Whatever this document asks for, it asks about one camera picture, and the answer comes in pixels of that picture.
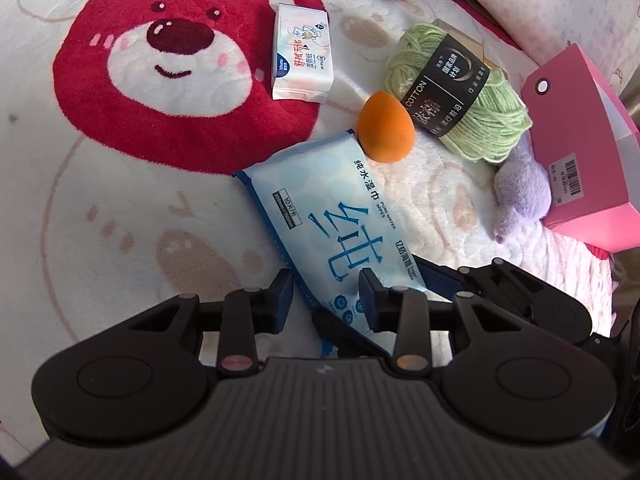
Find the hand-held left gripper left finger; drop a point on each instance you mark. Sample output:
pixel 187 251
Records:
pixel 281 305

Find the green yarn ball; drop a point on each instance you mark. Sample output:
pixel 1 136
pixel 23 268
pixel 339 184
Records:
pixel 480 125

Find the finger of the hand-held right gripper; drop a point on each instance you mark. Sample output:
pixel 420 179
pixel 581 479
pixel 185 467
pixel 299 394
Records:
pixel 345 332
pixel 439 282

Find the bear print blanket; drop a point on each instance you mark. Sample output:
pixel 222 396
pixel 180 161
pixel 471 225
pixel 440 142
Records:
pixel 100 210

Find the pink cardboard box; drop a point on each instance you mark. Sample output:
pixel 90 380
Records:
pixel 575 135

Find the orange makeup sponge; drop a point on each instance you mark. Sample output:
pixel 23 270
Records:
pixel 385 127

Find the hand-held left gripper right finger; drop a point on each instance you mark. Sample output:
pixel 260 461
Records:
pixel 371 305

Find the white tissue pack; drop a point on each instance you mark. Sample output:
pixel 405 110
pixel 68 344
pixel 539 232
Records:
pixel 302 55

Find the blue wet wipes packet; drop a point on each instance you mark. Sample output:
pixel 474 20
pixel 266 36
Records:
pixel 320 210

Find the purple plush toy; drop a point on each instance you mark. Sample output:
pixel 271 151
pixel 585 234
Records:
pixel 520 190

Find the pink checked pillow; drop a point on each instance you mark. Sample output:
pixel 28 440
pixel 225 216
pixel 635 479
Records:
pixel 550 0

